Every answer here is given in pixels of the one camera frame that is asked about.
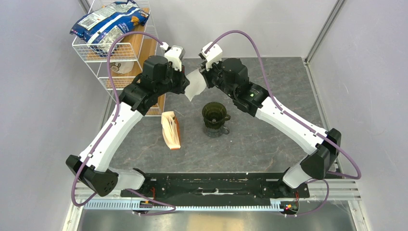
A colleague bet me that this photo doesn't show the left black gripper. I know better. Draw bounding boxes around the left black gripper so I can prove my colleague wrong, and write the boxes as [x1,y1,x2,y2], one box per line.
[155,62,190,97]

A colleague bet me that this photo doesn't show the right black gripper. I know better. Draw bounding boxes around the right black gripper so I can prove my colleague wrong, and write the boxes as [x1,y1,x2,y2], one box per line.
[200,56,237,99]

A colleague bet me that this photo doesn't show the white paper coffee filter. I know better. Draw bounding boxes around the white paper coffee filter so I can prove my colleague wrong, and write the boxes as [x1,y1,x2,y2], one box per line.
[185,69,207,102]

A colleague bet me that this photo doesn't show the dark green coffee dripper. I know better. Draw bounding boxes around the dark green coffee dripper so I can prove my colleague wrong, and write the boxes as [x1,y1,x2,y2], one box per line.
[202,102,231,129]

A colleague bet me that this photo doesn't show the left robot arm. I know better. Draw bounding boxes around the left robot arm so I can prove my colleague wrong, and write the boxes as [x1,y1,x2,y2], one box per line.
[66,52,190,197]

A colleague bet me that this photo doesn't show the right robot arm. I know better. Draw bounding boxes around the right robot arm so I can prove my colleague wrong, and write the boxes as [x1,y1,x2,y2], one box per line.
[200,58,341,197]

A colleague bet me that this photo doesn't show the clear glass coffee server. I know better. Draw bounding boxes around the clear glass coffee server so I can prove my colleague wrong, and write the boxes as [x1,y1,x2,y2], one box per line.
[203,125,230,138]

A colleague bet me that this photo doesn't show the blue snack bag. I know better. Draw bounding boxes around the blue snack bag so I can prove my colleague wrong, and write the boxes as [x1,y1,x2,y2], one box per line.
[69,0,150,56]

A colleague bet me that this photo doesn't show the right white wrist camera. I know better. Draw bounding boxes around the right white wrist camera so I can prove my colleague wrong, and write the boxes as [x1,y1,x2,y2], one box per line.
[199,42,223,71]

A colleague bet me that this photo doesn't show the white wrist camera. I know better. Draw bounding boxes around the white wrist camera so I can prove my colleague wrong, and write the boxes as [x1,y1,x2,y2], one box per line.
[199,42,223,71]
[160,42,185,72]

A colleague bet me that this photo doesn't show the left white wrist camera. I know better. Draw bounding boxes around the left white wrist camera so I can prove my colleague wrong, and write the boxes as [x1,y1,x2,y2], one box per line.
[160,42,185,72]

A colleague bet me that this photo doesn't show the white wire wooden shelf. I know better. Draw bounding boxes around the white wire wooden shelf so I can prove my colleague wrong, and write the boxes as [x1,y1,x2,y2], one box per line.
[72,0,166,116]

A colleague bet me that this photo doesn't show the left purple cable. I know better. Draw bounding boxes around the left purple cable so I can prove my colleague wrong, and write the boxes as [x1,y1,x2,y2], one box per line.
[70,31,177,217]

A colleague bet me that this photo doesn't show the aluminium corner frame post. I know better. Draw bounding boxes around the aluminium corner frame post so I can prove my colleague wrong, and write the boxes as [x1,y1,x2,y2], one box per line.
[304,0,346,65]

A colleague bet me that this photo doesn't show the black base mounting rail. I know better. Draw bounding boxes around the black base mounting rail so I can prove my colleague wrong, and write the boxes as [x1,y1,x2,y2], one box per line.
[137,172,310,206]

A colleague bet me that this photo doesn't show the white cable duct strip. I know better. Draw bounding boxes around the white cable duct strip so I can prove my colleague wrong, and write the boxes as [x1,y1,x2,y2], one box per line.
[84,198,295,212]

